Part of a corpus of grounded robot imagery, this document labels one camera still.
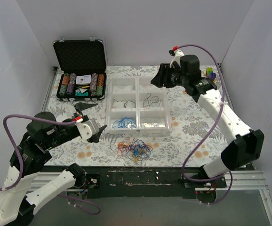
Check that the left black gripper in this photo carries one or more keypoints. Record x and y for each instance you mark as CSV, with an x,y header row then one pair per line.
x,y
70,132

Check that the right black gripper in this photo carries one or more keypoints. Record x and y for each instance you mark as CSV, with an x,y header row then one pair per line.
x,y
165,76

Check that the white compartment tray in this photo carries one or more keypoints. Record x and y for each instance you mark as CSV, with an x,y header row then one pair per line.
x,y
136,107

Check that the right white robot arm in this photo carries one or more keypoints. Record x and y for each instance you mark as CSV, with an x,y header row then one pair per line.
x,y
244,143

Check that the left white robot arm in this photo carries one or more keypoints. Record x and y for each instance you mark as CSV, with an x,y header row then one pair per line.
x,y
18,206

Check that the teal card box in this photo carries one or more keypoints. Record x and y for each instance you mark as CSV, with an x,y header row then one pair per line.
x,y
81,94

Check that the green poker chip stack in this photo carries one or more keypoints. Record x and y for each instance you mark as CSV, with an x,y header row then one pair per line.
x,y
99,91

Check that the purple poker chip stack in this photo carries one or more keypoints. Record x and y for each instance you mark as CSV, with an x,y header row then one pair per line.
x,y
71,84

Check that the white playing card deck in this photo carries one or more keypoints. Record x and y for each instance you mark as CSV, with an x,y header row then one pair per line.
x,y
83,79

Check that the orange poker chip stack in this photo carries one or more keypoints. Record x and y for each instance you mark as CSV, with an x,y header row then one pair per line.
x,y
65,82

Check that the colourful toy block stack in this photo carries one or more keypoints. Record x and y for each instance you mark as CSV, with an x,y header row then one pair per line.
x,y
209,73

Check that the black poker chip case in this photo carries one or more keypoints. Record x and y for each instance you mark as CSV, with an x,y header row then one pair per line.
x,y
81,57

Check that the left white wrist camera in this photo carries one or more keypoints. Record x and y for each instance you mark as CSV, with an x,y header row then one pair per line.
x,y
86,129

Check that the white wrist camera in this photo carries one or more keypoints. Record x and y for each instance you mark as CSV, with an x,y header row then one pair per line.
x,y
176,53
86,129

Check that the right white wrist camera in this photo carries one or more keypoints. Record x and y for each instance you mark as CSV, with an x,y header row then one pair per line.
x,y
176,53

